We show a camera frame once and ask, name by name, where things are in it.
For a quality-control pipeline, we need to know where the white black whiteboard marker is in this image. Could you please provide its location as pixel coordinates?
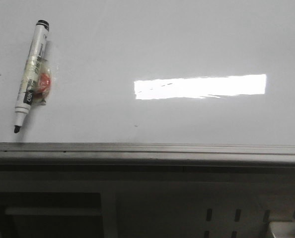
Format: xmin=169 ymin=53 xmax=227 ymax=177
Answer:
xmin=14 ymin=19 xmax=50 ymax=133

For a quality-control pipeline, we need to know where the white box lower right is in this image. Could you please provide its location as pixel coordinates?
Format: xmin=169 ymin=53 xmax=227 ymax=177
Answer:
xmin=266 ymin=222 xmax=295 ymax=238

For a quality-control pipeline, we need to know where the white whiteboard with metal frame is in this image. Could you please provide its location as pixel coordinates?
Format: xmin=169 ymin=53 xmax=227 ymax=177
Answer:
xmin=0 ymin=0 xmax=295 ymax=166

